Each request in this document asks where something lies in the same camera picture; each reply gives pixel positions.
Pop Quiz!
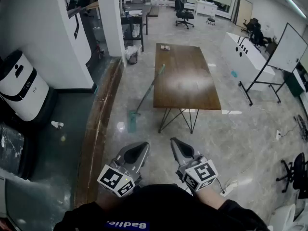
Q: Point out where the whiteboard on wheeled stand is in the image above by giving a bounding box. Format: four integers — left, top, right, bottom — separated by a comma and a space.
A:
238, 22, 308, 107

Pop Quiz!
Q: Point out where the white plastic seat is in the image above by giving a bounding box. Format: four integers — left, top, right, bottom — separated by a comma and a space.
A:
268, 203, 308, 231

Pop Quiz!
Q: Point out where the dark green bin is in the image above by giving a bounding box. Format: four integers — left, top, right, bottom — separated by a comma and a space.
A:
284, 68, 306, 97

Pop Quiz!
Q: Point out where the white low cabinet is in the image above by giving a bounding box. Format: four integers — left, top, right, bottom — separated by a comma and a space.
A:
194, 0, 218, 18

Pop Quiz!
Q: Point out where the person's right forearm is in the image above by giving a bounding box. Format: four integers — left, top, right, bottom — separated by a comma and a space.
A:
192, 186, 232, 211

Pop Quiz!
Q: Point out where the black wire rack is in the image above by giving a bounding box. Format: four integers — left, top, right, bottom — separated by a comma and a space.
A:
293, 114, 308, 143

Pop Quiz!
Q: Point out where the trash bin with white bag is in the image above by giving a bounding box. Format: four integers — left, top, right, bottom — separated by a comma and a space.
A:
125, 45, 142, 65

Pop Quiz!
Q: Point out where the person's black top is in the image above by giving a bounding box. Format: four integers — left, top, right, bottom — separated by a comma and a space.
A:
52, 183, 270, 231

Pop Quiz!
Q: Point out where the wooden table with metal legs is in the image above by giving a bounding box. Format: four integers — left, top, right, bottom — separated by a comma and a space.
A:
153, 43, 222, 134

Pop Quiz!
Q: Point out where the wooden door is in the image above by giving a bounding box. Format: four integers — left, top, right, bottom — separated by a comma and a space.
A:
233, 0, 254, 29

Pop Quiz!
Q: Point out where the green mop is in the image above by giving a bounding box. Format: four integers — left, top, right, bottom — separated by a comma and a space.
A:
127, 63, 166, 134

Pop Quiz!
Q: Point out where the black metal shelf desk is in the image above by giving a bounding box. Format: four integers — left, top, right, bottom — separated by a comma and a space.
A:
120, 4, 160, 53

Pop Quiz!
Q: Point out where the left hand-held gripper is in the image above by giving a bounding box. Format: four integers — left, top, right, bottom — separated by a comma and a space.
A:
97, 141, 150, 198

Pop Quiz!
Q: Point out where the black box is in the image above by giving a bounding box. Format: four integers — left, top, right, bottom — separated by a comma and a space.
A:
0, 122, 32, 180

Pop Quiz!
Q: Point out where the white counter unit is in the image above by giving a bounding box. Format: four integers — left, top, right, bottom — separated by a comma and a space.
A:
219, 31, 276, 92

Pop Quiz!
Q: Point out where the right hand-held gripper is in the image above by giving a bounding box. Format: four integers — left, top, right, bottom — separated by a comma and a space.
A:
169, 137, 219, 193

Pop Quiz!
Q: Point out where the black office chair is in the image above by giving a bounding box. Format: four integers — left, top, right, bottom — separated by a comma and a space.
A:
175, 0, 195, 30
276, 152, 308, 200
241, 17, 273, 49

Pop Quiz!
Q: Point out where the white and black appliance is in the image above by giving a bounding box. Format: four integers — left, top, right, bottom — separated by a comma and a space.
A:
0, 49, 50, 122

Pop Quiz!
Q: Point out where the white and black kiosk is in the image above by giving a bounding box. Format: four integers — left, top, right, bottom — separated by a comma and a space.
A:
66, 6, 94, 67

